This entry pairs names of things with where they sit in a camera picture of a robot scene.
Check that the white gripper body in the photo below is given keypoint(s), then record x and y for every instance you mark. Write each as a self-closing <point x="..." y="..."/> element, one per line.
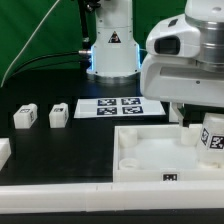
<point x="184" y="62"/>

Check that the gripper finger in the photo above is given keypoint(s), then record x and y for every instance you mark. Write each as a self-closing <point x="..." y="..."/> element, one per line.
<point x="180" y="107"/>

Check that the white square tabletop tray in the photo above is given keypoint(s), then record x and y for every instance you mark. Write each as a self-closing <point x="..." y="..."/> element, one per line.
<point x="154" y="153"/>

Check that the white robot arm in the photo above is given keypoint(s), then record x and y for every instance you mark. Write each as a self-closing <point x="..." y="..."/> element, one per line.
<point x="115" y="55"/>

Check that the marker sheet with tags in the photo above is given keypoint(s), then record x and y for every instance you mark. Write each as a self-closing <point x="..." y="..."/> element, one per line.
<point x="117" y="107"/>

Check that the white front fence bar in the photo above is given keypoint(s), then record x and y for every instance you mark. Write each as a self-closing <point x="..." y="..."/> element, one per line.
<point x="93" y="197"/>

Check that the green backdrop cloth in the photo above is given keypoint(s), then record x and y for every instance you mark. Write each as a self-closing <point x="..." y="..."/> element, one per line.
<point x="36" y="30"/>

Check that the white left fence block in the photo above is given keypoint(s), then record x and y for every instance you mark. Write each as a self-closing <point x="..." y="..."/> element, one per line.
<point x="5" y="151"/>

